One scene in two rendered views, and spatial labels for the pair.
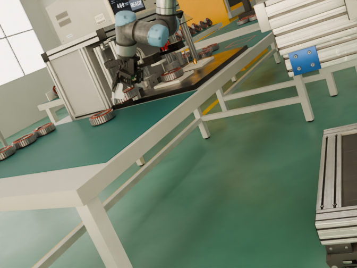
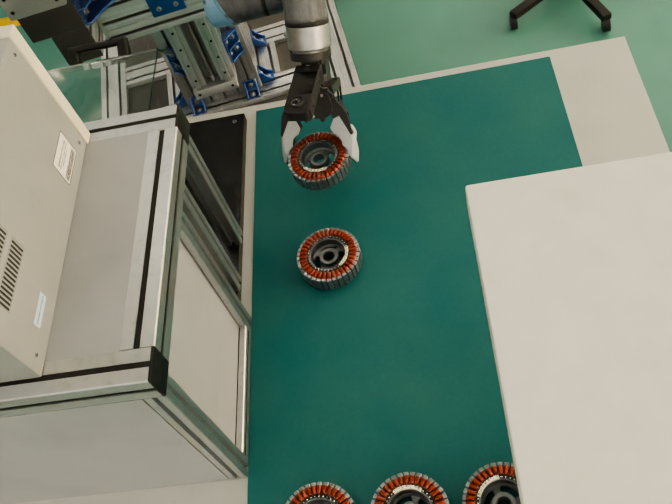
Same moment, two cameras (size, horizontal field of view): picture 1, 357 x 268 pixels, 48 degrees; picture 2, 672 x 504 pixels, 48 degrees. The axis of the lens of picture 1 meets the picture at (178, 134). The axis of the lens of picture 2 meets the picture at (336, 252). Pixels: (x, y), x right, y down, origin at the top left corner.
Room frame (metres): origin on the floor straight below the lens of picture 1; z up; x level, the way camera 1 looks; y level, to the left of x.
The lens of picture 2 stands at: (2.00, 0.99, 1.84)
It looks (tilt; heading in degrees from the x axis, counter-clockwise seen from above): 54 degrees down; 248
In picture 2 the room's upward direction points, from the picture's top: 21 degrees counter-clockwise
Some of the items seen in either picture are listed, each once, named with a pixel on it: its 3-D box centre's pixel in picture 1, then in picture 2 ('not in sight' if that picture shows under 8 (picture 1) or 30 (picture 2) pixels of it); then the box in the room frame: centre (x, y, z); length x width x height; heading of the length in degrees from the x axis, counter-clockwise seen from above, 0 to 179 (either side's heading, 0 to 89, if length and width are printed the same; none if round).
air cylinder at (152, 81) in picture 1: (149, 82); not in sight; (2.00, 0.04, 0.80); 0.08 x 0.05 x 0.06; 143
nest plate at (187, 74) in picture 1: (173, 79); not in sight; (1.92, -0.08, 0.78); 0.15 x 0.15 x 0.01; 53
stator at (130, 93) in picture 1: (124, 95); (319, 160); (1.62, 0.15, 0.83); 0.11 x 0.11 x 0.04
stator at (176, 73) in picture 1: (172, 74); not in sight; (1.92, -0.08, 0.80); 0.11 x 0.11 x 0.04
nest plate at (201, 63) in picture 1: (196, 64); not in sight; (2.11, -0.22, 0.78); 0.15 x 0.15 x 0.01; 53
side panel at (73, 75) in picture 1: (78, 85); (207, 351); (1.99, 0.37, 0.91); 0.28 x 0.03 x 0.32; 53
